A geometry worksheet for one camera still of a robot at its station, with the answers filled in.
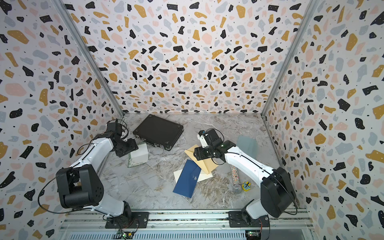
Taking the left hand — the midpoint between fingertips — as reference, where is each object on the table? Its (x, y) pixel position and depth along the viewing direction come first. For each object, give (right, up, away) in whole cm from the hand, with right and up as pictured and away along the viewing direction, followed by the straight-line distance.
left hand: (135, 148), depth 89 cm
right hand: (+38, -2, -5) cm, 38 cm away
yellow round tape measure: (+65, -21, -5) cm, 68 cm away
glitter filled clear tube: (+59, -20, -8) cm, 63 cm away
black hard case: (+10, +9, +16) cm, 21 cm away
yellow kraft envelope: (+43, -11, +2) cm, 44 cm away
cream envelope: (+40, -17, 0) cm, 43 cm away
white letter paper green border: (-1, -7, +8) cm, 10 cm away
